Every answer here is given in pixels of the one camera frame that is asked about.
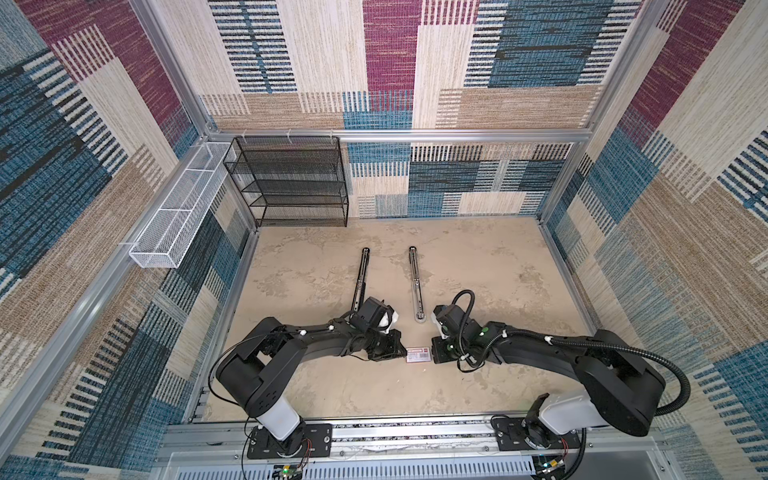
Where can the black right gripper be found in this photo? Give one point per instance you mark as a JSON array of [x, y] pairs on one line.
[[438, 353]]

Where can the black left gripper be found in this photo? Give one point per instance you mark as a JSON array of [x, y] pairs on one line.
[[392, 350]]

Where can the red staples box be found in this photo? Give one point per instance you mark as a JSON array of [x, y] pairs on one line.
[[418, 355]]

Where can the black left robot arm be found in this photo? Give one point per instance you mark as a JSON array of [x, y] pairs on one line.
[[257, 371]]

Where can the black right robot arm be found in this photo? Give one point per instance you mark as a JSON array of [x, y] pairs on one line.
[[618, 387]]

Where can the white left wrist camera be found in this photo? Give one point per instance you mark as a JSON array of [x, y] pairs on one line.
[[389, 318]]

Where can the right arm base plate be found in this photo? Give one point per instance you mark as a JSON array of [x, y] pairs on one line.
[[516, 434]]

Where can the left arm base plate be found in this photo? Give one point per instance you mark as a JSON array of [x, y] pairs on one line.
[[312, 439]]

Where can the black wire mesh shelf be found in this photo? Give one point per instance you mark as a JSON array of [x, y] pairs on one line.
[[290, 181]]

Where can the aluminium mounting rail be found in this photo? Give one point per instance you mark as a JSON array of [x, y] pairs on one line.
[[412, 447]]

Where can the white wire mesh basket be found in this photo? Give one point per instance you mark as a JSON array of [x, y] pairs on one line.
[[164, 242]]

